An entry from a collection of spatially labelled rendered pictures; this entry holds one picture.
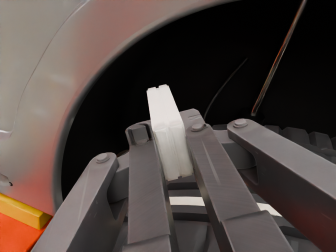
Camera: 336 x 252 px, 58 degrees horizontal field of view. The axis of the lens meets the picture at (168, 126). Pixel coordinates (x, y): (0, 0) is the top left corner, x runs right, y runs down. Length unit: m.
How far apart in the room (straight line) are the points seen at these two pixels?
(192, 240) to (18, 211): 0.63
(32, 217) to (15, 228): 0.06
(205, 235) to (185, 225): 0.02
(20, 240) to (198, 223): 0.61
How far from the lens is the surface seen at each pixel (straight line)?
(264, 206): 0.25
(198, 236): 0.23
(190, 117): 0.17
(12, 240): 0.82
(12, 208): 0.83
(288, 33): 0.68
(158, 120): 0.15
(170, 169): 0.15
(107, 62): 0.47
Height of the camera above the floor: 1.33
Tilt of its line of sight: 32 degrees down
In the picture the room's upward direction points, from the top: 13 degrees clockwise
